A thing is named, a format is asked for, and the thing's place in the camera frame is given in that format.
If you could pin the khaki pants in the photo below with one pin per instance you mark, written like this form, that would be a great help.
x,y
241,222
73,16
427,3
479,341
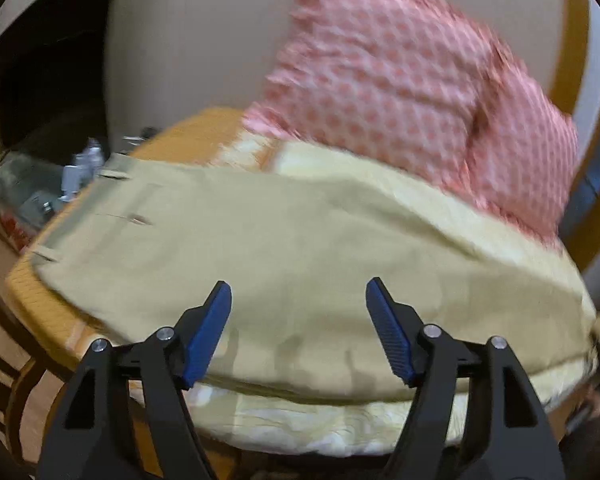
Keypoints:
x,y
290,280

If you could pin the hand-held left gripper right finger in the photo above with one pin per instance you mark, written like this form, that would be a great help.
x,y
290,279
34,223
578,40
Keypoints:
x,y
392,330

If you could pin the pink patterned pillow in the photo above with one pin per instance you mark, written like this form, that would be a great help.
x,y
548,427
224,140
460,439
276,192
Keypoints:
x,y
405,105

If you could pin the orange bed sheet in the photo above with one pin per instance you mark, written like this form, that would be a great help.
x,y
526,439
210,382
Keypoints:
x,y
180,135

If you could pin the pale yellow blanket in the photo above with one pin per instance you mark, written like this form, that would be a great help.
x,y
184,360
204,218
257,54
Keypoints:
x,y
300,425

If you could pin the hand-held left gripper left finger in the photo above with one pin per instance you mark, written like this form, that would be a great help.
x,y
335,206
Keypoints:
x,y
208,332

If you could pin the dark television screen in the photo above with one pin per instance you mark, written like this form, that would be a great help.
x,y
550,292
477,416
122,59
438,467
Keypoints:
x,y
50,60

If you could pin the wooden door frame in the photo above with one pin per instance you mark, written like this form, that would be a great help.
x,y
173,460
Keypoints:
x,y
577,110

